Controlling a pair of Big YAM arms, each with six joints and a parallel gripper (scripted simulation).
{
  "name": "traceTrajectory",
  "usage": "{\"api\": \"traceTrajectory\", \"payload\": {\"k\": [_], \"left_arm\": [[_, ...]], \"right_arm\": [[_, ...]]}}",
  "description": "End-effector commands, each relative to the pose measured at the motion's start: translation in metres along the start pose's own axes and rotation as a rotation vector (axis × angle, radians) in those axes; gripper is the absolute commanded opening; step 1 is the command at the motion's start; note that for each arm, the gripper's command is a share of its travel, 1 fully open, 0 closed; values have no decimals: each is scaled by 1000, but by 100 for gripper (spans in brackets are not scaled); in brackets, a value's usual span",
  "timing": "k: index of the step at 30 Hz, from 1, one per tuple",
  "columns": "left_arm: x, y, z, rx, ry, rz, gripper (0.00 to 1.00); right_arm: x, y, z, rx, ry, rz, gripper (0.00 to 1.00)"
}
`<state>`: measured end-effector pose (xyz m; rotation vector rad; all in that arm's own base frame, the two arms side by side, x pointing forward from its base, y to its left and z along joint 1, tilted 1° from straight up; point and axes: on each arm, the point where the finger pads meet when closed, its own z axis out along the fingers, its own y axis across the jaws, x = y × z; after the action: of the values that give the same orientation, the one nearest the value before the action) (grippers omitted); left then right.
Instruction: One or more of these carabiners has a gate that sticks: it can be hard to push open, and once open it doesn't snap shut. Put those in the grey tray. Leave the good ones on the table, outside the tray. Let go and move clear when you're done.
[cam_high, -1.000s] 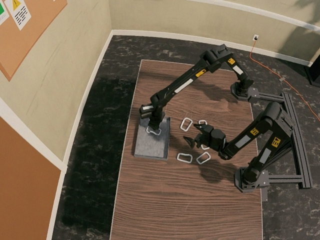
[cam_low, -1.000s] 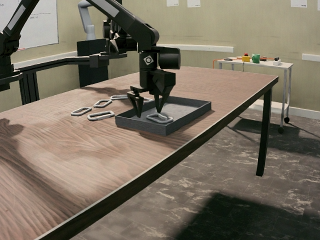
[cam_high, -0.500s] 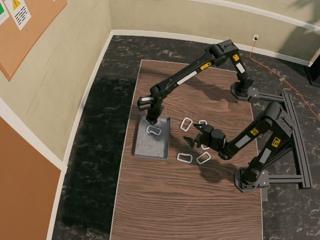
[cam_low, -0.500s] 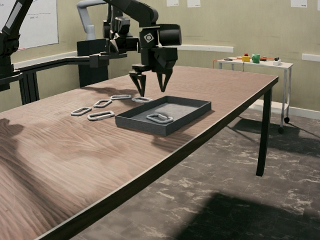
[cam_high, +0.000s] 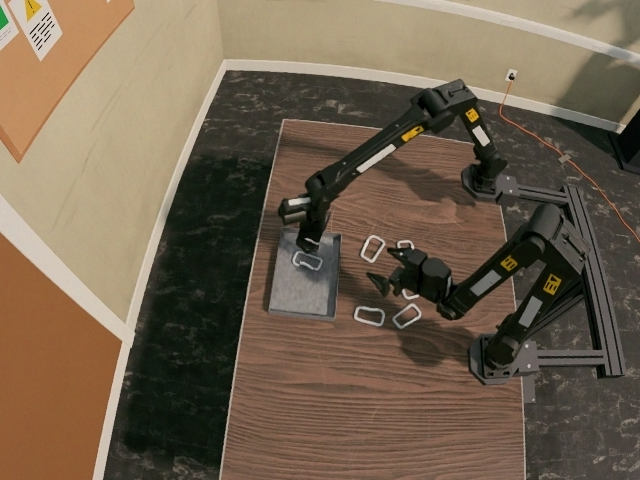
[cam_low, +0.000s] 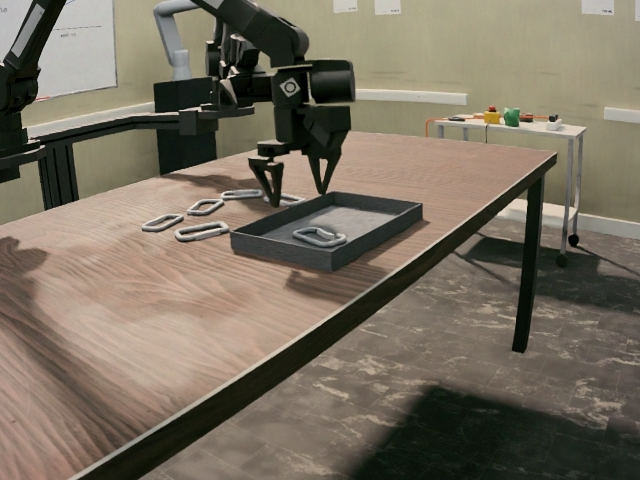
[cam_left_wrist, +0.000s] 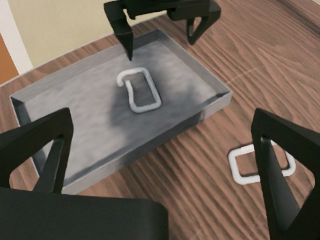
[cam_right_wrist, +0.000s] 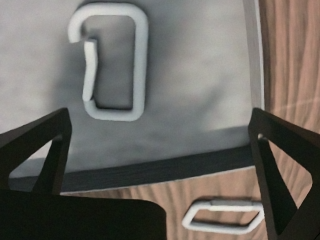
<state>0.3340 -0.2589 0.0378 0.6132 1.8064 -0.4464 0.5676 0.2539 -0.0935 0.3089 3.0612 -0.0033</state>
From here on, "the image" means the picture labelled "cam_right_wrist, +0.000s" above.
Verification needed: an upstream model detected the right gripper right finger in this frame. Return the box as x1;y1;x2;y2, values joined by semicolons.
248;108;320;240

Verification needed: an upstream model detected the pale grey carabiner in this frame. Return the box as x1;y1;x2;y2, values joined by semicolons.
181;201;264;235

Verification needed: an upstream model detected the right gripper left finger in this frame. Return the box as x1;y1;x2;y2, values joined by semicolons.
0;107;72;195

